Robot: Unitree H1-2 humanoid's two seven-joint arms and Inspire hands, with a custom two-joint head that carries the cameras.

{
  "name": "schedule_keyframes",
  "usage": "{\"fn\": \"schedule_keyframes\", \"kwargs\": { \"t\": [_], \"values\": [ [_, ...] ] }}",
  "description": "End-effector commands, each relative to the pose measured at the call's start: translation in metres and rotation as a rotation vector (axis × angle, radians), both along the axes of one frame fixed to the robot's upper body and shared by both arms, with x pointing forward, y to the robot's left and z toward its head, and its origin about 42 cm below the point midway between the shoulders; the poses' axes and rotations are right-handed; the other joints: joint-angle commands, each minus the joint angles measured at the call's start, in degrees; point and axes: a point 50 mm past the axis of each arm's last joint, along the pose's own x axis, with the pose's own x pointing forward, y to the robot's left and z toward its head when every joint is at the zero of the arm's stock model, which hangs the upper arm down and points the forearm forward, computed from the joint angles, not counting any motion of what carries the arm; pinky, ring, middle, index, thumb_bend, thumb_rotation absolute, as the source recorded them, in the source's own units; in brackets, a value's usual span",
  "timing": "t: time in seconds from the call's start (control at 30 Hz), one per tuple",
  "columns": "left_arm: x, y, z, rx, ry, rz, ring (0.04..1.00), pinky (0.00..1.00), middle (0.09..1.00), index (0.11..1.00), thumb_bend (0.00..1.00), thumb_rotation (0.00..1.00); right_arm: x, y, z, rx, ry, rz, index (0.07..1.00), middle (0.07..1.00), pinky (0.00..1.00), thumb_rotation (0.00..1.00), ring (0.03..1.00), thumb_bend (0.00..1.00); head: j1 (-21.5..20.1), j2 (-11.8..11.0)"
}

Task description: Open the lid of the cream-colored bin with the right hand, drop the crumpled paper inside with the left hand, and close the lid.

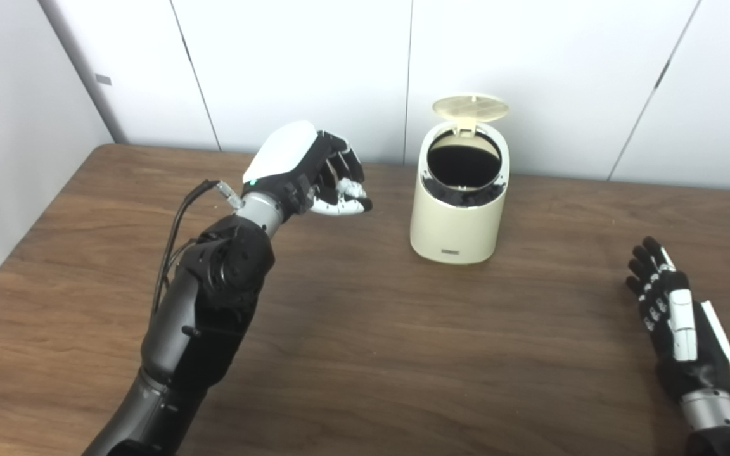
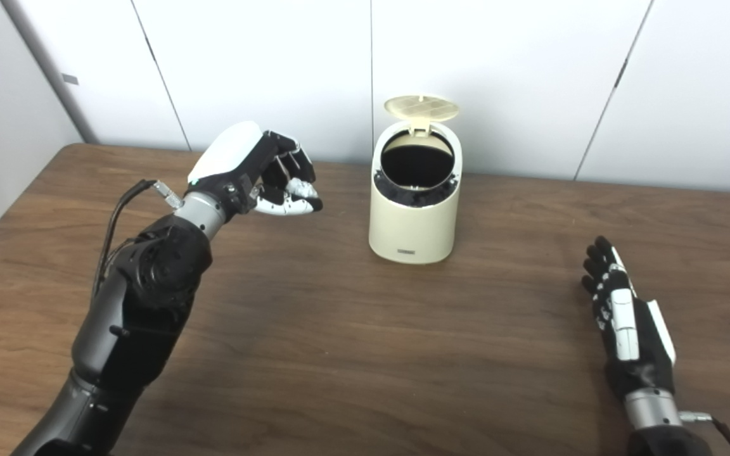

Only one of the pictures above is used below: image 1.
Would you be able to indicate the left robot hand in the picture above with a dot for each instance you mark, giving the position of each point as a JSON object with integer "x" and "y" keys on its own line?
{"x": 282, "y": 158}

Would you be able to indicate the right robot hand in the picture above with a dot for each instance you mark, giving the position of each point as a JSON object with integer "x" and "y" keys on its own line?
{"x": 682, "y": 335}

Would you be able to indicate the cream-colored bin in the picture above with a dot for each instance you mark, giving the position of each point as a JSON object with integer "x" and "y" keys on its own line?
{"x": 457, "y": 228}

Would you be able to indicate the cream round bin lid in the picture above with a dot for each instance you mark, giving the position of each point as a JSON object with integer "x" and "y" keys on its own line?
{"x": 469, "y": 107}

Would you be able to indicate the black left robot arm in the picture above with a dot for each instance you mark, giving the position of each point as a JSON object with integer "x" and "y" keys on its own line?
{"x": 200, "y": 316}

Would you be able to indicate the small grey wall tag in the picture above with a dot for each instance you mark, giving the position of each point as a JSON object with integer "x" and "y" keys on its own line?
{"x": 103, "y": 80}

